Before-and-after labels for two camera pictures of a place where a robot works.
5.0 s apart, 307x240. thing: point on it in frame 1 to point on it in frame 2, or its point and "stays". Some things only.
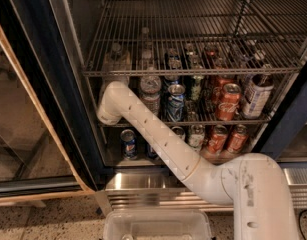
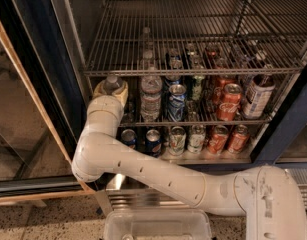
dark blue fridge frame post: [292, 116] stays
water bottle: [117, 60] to [112, 83]
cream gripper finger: [127, 61] to [122, 94]
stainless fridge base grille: [161, 188] stays
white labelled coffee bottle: [256, 99] stays
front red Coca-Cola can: [229, 102] stays
